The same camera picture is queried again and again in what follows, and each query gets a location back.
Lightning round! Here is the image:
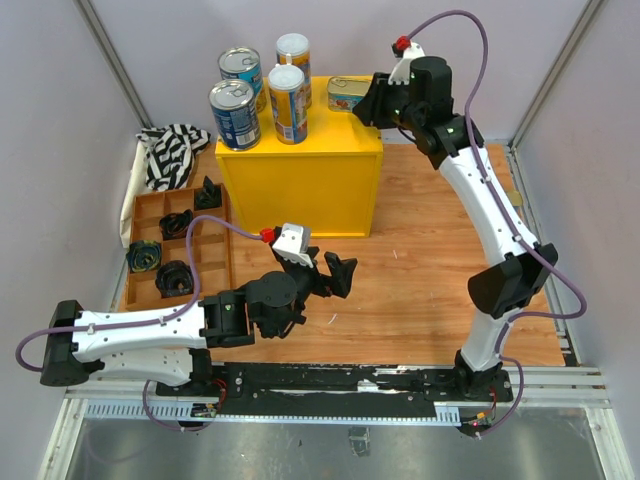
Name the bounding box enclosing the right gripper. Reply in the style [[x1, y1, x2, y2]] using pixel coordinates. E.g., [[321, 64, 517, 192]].
[[353, 72, 425, 133]]

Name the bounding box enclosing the gold oval tin can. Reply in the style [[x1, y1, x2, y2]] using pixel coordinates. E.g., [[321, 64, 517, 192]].
[[327, 76, 371, 112]]

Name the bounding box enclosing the colourful tall can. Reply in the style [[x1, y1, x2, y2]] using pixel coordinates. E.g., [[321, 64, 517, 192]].
[[267, 64, 308, 144]]

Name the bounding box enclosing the white lid clear jar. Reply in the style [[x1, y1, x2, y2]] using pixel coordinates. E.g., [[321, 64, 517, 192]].
[[276, 33, 312, 108]]

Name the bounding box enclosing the blue label tin can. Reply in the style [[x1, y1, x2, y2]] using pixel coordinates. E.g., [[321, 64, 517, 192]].
[[218, 47, 267, 113]]

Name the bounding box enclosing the dark blue tin can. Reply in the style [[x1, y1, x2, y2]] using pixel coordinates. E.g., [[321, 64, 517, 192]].
[[209, 79, 261, 151]]

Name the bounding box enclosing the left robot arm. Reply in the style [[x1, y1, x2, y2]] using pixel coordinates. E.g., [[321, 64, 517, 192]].
[[40, 252, 358, 396]]

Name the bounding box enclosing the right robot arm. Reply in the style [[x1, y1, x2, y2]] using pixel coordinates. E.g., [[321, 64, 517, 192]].
[[353, 56, 558, 400]]

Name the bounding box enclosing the yellow wooden box counter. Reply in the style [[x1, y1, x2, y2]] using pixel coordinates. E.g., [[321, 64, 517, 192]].
[[215, 76, 383, 238]]

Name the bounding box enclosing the black folded cloth top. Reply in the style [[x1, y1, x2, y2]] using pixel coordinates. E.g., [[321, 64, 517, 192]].
[[194, 176, 223, 210]]

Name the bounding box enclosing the black rolled cloth lower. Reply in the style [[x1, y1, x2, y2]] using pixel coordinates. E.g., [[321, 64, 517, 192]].
[[155, 260, 194, 298]]

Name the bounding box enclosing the black rolled cloth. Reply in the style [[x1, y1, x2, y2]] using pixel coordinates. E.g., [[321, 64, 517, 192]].
[[155, 260, 194, 298], [159, 209, 193, 241]]

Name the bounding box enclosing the black rolled cloth middle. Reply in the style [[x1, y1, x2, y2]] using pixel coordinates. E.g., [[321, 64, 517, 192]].
[[159, 209, 193, 241]]

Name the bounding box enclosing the gold rectangular tin can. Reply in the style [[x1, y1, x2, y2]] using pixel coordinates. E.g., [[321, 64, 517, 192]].
[[507, 190, 523, 208]]

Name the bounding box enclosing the wooden compartment tray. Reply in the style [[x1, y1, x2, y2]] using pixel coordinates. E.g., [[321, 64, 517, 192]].
[[121, 185, 233, 311]]

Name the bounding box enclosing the blue yellow rolled cloth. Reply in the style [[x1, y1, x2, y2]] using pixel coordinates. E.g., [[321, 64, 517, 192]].
[[126, 240, 162, 273]]

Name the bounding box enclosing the black white striped cloth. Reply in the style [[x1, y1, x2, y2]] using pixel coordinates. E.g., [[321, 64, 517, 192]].
[[136, 124, 211, 192]]

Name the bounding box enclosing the white cloth roll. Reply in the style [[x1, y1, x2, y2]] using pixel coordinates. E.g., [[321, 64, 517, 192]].
[[119, 141, 148, 248]]

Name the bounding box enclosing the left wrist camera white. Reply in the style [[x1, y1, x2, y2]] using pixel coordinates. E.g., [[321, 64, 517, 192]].
[[260, 223, 314, 268]]

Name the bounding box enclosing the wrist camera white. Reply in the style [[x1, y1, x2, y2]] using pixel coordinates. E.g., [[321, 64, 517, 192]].
[[388, 36, 425, 85], [260, 223, 314, 268]]

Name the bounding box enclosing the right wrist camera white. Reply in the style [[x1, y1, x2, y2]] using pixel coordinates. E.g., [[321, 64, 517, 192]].
[[388, 36, 425, 85]]

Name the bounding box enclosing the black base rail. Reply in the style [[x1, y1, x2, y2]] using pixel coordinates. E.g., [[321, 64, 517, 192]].
[[154, 363, 514, 419]]

